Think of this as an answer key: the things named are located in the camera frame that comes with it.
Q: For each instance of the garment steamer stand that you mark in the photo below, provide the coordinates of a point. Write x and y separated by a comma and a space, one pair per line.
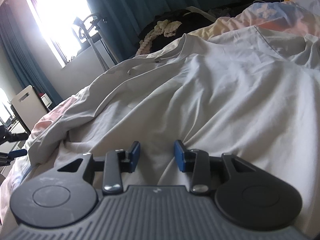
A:
97, 45

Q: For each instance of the dark clothes pile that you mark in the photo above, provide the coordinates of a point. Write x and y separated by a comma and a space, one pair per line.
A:
190, 21

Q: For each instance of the grey mauve cloth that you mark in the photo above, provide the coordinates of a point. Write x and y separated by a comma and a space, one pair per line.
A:
220, 13

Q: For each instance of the cream knitted scarf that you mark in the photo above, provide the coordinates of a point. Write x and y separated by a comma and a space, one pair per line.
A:
160, 31

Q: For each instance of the pastel bed cover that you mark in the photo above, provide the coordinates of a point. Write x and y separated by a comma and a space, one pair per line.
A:
275, 15

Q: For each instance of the small white red box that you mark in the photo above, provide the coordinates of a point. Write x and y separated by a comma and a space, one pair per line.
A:
46, 100

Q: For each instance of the white shirt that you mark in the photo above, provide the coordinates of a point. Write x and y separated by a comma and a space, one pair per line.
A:
225, 92

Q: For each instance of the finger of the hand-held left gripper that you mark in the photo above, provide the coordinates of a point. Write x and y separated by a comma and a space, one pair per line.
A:
16, 137
17, 152

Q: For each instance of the narrow teal curtain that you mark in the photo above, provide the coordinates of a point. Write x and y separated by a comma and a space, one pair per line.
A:
30, 62

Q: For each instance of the wide teal curtain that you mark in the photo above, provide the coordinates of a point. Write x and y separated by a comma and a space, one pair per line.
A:
140, 2

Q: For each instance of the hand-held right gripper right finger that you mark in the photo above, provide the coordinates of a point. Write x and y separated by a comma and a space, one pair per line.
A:
178, 155

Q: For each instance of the white chair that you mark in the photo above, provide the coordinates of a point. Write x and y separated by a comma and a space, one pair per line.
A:
28, 107

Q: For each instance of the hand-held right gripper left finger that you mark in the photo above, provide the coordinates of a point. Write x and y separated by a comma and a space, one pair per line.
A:
136, 155

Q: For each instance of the window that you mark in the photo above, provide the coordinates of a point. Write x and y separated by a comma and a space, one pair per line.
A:
57, 12

